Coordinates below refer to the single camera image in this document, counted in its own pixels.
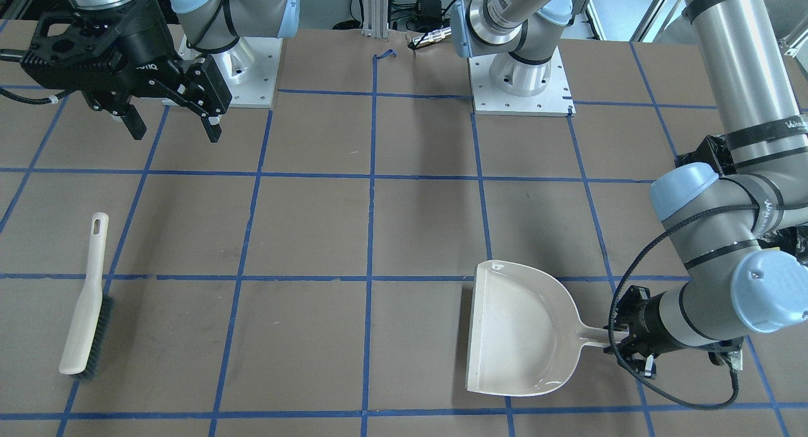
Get aluminium frame post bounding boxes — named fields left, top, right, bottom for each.
left=360, top=0, right=390, bottom=42

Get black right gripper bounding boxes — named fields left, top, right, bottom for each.
left=20, top=0, right=232, bottom=143

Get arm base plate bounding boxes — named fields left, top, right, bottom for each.
left=213, top=37, right=283, bottom=109
left=468, top=48, right=576, bottom=117

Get beige plastic dustpan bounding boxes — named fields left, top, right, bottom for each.
left=465, top=260, right=609, bottom=397

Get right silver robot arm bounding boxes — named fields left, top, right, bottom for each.
left=2, top=0, right=300, bottom=143

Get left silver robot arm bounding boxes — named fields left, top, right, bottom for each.
left=466, top=0, right=806, bottom=396

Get bin with black liner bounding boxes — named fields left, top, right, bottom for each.
left=676, top=135, right=807, bottom=265

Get beige hand brush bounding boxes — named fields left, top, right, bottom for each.
left=59, top=212, right=114, bottom=380

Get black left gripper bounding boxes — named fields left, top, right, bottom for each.
left=608, top=285, right=663, bottom=378

